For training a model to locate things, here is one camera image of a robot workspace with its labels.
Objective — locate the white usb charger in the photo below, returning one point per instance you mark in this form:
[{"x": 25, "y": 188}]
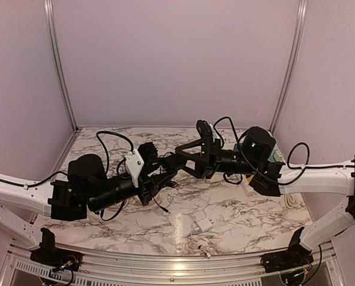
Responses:
[{"x": 201, "y": 223}]

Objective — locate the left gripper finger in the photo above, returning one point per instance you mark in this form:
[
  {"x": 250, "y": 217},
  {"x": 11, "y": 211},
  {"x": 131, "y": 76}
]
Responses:
[
  {"x": 162, "y": 177},
  {"x": 170, "y": 163}
]

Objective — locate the green usb charger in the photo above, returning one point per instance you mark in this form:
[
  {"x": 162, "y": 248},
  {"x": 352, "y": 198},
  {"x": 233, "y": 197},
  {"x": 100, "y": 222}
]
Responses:
[{"x": 277, "y": 155}]

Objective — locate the aluminium frame post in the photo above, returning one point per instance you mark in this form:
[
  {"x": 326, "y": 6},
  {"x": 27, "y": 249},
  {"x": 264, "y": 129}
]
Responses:
[
  {"x": 56, "y": 55},
  {"x": 292, "y": 60}
]

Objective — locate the front aluminium rail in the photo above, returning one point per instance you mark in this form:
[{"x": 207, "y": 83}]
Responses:
[{"x": 110, "y": 268}]

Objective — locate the right aluminium frame post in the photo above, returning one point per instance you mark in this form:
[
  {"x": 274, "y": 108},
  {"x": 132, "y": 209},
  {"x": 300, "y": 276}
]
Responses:
[{"x": 292, "y": 60}]

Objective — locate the yellow cube socket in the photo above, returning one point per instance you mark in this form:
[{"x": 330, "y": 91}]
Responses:
[{"x": 249, "y": 178}]

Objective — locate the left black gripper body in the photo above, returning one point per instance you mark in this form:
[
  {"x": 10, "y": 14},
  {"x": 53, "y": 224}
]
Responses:
[{"x": 146, "y": 187}]

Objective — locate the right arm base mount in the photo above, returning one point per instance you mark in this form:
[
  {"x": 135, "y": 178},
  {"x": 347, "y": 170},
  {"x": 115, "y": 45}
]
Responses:
[{"x": 284, "y": 260}]

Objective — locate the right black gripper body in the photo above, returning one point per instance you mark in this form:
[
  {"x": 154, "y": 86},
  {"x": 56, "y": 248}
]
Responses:
[{"x": 217, "y": 159}]

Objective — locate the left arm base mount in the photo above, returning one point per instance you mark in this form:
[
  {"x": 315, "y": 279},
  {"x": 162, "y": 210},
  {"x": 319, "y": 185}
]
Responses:
[{"x": 56, "y": 258}]

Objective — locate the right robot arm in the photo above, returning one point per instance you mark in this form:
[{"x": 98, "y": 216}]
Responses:
[{"x": 274, "y": 179}]

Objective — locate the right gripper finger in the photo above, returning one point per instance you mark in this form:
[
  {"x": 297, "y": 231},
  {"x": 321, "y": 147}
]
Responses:
[
  {"x": 194, "y": 148},
  {"x": 199, "y": 171}
]

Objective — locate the black power adapter with cable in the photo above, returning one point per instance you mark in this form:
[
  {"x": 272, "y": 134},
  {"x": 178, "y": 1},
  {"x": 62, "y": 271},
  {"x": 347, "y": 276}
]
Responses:
[{"x": 163, "y": 208}]

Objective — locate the white multicolour power strip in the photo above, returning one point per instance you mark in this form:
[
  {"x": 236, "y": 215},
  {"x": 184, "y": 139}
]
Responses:
[{"x": 248, "y": 190}]

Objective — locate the left aluminium frame post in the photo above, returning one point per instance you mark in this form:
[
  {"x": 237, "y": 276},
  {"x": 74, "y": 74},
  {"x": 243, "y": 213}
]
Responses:
[{"x": 56, "y": 55}]

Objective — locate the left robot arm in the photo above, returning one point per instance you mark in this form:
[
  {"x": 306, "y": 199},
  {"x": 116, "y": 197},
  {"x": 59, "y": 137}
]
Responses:
[{"x": 88, "y": 188}]

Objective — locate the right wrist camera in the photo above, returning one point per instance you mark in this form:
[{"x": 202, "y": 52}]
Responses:
[{"x": 206, "y": 130}]

